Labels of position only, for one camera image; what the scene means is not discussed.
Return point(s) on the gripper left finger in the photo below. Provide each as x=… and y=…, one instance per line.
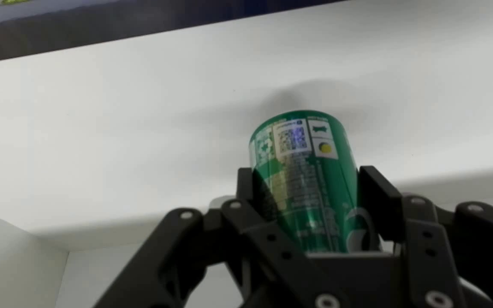
x=246, y=231

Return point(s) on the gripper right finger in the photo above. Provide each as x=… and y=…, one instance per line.
x=426, y=231

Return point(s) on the green drink can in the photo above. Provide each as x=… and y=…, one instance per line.
x=306, y=179

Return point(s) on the white cupboard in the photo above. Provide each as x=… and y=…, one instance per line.
x=144, y=128

